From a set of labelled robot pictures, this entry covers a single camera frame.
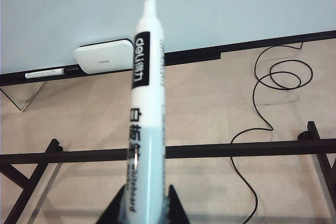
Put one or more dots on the black metal stand frame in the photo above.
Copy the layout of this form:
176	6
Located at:
236	149

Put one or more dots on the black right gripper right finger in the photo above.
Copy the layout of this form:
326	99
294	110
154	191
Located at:
176	209

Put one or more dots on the white marker with black cap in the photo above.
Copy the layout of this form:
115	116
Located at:
44	73

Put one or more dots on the white glass whiteboard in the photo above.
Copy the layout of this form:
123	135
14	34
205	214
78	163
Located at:
236	3

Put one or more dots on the white deli marker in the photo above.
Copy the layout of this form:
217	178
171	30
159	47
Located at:
148	77

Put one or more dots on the glass partition edge strip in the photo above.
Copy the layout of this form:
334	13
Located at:
31	96

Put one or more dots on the white rectangular board eraser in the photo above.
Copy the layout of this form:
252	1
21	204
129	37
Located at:
102	56

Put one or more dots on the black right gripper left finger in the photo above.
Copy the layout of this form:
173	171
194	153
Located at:
114	211

